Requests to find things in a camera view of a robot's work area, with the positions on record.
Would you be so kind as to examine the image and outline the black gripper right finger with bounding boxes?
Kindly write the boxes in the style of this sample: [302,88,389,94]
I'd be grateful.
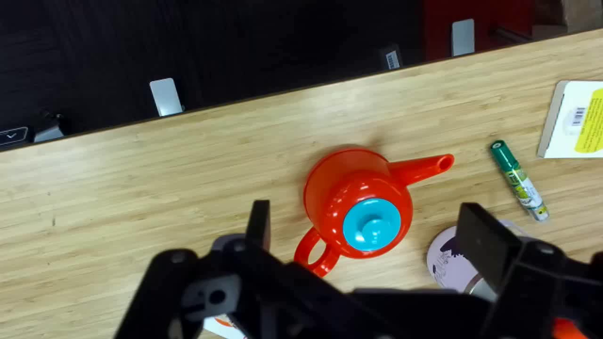
[457,203,523,290]

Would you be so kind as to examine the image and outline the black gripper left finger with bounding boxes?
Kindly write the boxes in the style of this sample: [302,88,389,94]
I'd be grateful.
[246,200,272,250]

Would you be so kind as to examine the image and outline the white metal mug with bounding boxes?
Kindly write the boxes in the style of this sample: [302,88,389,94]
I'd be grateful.
[427,226,504,301]

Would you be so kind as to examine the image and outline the white book yellow circle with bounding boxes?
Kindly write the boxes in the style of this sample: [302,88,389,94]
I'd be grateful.
[538,81,603,158]

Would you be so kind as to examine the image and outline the green glue marker tube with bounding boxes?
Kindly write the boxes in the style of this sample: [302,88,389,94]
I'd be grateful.
[489,139,551,222]

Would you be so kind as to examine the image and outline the red teapot with teal lid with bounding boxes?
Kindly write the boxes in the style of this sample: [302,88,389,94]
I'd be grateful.
[295,147,455,277]

